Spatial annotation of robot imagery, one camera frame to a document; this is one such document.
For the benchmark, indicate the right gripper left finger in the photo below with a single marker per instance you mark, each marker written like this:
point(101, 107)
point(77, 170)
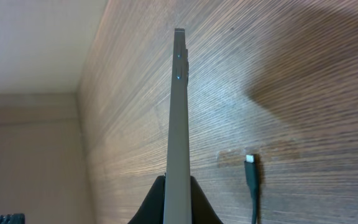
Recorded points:
point(152, 208)

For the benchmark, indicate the teal screen smartphone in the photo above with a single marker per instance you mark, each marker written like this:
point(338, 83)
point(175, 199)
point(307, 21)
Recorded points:
point(177, 205)

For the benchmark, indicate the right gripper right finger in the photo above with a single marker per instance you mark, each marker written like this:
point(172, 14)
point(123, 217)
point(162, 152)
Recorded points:
point(202, 211)

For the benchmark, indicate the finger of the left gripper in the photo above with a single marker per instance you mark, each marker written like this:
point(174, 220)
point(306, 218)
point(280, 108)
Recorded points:
point(16, 218)

